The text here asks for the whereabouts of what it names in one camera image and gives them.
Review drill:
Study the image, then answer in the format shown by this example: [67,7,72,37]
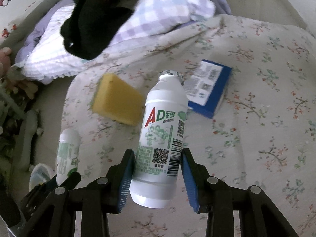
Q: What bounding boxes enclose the grey office chair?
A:
[0,79,44,173]

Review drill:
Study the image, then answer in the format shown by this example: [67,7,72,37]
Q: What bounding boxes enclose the purple checkered white quilt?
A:
[11,0,231,84]

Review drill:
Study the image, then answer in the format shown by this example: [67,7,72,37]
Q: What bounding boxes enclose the white round trash bin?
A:
[29,163,55,191]

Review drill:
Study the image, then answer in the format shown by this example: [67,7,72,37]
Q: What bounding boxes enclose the black garment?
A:
[60,0,132,60]

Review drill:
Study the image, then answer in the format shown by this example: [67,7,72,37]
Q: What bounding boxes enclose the yellow green sponge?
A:
[91,73,145,126]

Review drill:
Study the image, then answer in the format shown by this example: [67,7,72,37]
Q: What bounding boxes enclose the white AD milk bottle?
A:
[130,70,189,209]

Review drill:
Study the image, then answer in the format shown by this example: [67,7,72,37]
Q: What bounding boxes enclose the blue snack box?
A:
[183,59,232,119]

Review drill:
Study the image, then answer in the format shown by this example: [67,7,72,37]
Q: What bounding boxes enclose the floral bed sheet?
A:
[62,15,315,236]

